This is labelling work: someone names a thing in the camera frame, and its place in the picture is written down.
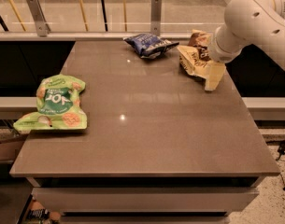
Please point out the brown and cream chip bag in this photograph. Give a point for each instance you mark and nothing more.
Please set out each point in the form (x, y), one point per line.
(196, 62)

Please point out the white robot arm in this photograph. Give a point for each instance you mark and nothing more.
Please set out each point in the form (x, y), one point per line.
(250, 22)

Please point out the blue chip bag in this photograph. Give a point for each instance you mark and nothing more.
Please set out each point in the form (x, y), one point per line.
(149, 46)

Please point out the green rice chip bag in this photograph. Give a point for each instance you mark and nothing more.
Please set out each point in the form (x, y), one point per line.
(58, 106)

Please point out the yellow pole right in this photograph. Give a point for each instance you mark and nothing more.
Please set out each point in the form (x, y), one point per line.
(124, 15)

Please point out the yellow pole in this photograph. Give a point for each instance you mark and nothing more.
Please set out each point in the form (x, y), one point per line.
(81, 4)
(124, 15)
(18, 15)

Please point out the black pole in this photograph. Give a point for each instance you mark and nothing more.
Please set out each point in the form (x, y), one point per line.
(103, 5)

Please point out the grey table drawer front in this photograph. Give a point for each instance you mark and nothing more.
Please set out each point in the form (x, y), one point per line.
(162, 200)

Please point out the yellow pole middle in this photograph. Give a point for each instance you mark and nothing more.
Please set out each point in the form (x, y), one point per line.
(81, 4)

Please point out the cardboard box with items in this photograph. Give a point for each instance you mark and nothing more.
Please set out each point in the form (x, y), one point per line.
(35, 213)

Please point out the yellow pole left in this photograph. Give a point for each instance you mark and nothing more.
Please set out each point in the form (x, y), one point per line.
(18, 15)

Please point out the metal railing post middle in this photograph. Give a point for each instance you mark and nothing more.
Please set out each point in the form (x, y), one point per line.
(155, 16)

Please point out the metal railing post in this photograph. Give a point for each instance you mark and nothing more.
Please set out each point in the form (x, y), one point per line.
(42, 27)
(155, 16)

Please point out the metal railing post left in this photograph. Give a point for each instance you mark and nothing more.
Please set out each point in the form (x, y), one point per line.
(42, 27)

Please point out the horizontal metal rail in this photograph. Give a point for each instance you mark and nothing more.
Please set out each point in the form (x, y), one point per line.
(25, 36)

